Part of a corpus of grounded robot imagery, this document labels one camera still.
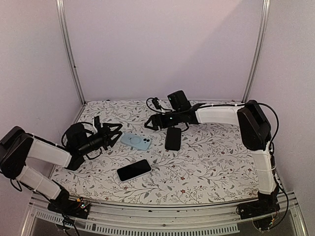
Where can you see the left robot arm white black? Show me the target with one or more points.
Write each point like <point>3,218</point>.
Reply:
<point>17,145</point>

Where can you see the left aluminium frame post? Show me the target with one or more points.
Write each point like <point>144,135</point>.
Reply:
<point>69,53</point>

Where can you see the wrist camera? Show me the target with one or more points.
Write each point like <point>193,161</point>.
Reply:
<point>96,121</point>
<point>156,104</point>

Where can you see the right aluminium frame post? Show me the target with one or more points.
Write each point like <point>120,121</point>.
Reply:
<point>258,48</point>

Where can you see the white cased phone on table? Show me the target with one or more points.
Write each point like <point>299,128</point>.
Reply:
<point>134,170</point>

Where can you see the light blue cased phone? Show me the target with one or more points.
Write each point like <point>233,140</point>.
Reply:
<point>135,141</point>

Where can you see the aluminium frame post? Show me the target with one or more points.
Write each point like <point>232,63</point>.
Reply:
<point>69,53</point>
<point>258,48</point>

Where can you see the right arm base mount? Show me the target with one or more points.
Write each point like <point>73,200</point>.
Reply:
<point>259,208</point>

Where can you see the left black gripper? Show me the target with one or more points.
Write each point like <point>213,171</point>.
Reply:
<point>108,134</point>

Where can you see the front aluminium rail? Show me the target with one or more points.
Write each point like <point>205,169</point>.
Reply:
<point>118,219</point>

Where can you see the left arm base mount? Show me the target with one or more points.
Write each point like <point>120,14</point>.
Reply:
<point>78,208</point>

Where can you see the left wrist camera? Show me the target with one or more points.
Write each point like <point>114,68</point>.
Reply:
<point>96,121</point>

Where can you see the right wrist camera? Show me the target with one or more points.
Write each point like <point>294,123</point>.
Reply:
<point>156,104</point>

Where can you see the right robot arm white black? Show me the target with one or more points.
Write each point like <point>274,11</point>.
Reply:
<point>254,126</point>

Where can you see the black cased phone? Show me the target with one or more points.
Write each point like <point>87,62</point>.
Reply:
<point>173,139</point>

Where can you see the floral patterned table mat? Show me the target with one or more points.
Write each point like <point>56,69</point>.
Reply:
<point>211,166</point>

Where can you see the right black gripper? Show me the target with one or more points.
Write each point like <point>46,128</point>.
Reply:
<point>154,121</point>

